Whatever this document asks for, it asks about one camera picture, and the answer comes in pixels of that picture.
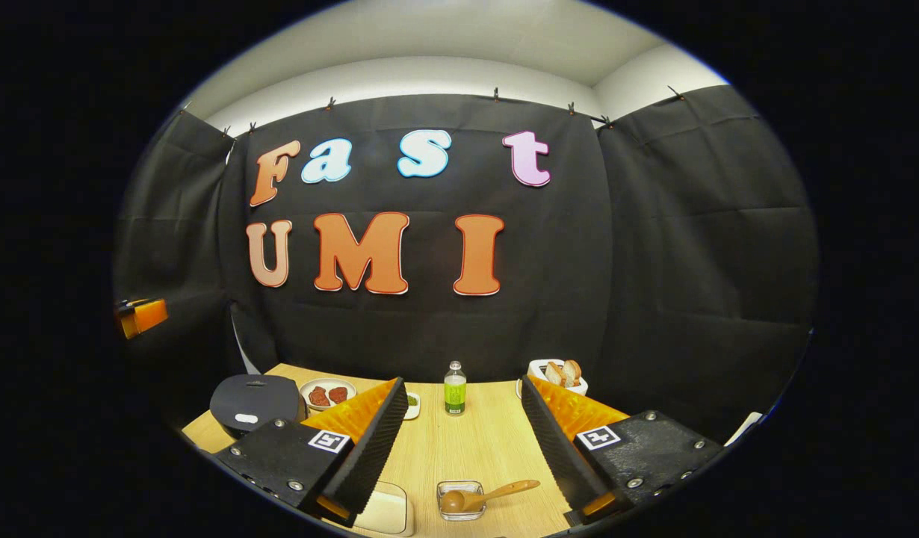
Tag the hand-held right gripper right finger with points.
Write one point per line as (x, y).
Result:
(557, 448)

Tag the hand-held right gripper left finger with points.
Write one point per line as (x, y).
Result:
(370, 448)

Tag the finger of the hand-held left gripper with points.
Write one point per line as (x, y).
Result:
(147, 315)

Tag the clear box of white rice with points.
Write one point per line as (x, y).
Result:
(385, 512)

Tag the wooden spoon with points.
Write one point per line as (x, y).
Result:
(497, 493)

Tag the square glass chopstick holder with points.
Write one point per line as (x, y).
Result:
(459, 515)

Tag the black rice cooker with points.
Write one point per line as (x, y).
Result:
(254, 400)

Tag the small white dish with greens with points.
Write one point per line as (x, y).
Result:
(412, 403)

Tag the red meat piece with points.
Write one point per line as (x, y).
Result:
(318, 397)
(338, 394)

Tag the toasted bread slice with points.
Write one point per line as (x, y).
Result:
(572, 371)
(554, 373)

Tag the white round plate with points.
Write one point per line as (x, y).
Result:
(332, 382)

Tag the white toaster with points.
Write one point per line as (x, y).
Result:
(538, 370)

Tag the clear bottle with green label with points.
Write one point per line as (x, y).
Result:
(455, 392)

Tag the black backdrop cloth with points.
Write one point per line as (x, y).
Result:
(654, 261)

